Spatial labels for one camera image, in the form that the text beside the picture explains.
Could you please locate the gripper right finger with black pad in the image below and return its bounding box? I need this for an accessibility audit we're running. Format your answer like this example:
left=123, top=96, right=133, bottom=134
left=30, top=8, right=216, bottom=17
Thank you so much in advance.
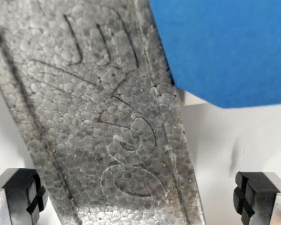
left=233, top=172, right=281, bottom=225

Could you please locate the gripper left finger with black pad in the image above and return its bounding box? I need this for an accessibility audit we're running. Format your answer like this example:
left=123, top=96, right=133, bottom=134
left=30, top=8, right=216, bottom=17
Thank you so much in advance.
left=0, top=168, right=48, bottom=225

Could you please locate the grey styrofoam brick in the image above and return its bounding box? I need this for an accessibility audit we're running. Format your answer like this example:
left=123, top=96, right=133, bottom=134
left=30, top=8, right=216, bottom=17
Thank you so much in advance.
left=0, top=0, right=206, bottom=225

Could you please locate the blue foam hexagonal block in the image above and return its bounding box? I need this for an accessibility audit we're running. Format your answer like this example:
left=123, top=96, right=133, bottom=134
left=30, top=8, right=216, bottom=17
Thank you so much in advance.
left=149, top=0, right=281, bottom=109

